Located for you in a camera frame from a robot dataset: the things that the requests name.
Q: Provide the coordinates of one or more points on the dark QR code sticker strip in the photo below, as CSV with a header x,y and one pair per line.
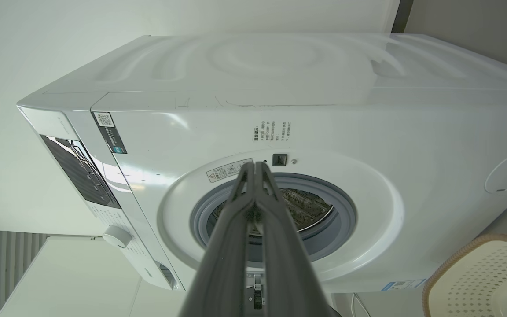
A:
x,y
110,132

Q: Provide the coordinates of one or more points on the grey warning label sticker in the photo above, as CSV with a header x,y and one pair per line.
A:
x,y
227,171

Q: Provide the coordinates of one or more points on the small printed text label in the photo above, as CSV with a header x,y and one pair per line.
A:
x,y
271,131

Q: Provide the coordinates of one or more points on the silver metal door hinge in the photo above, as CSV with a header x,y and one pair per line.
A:
x,y
257,288

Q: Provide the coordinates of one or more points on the white round selector knob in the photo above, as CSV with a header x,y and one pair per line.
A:
x,y
117,237

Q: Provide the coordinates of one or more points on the black baseboard strip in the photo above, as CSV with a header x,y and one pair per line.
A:
x,y
402,15

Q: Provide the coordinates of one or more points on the white cabinet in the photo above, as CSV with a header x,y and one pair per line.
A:
x,y
73,281

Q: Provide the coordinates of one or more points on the cream perforated laundry basket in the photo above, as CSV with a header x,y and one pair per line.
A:
x,y
478,277

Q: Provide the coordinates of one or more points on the blue energy label sticker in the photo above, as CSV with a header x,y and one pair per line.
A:
x,y
401,285

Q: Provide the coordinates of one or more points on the white detergent drawer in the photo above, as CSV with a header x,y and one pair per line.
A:
x,y
163,275

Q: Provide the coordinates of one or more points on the stainless steel washing machine drum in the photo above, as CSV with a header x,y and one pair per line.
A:
x,y
310,207

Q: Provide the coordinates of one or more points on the black glossy control panel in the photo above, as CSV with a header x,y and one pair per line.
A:
x,y
77,171

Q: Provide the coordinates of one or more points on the black door latch socket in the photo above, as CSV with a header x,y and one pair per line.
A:
x,y
280,160

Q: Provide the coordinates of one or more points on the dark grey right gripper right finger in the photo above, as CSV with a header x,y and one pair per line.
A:
x,y
288,273

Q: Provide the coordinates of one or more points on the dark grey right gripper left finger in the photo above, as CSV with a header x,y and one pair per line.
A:
x,y
222,264

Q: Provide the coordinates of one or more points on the white front-load washing machine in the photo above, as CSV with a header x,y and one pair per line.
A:
x,y
368,123

